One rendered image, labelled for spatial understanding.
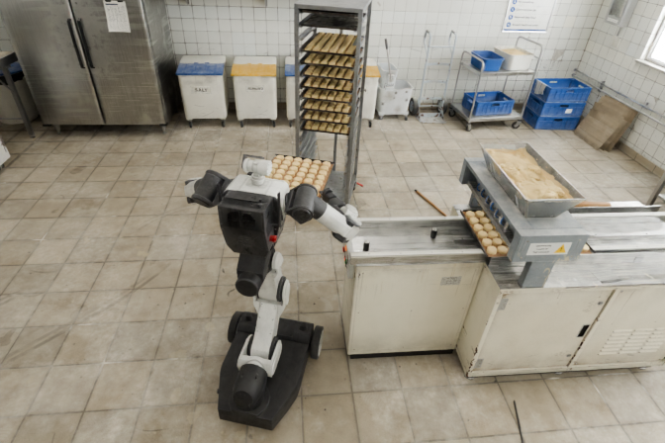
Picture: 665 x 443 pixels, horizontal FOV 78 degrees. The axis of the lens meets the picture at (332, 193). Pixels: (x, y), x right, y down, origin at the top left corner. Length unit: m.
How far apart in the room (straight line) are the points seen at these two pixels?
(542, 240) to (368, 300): 0.93
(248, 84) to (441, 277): 3.69
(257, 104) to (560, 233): 4.07
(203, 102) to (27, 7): 1.90
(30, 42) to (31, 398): 3.67
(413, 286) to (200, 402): 1.38
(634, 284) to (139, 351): 2.85
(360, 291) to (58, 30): 4.23
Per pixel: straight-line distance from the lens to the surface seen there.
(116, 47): 5.19
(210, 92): 5.37
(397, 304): 2.40
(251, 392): 2.30
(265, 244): 1.78
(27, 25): 5.48
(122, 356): 3.03
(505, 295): 2.28
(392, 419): 2.64
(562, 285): 2.39
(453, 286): 2.40
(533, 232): 2.06
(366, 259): 2.12
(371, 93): 5.39
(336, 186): 3.98
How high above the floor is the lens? 2.32
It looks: 34 degrees down
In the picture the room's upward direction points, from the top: 3 degrees clockwise
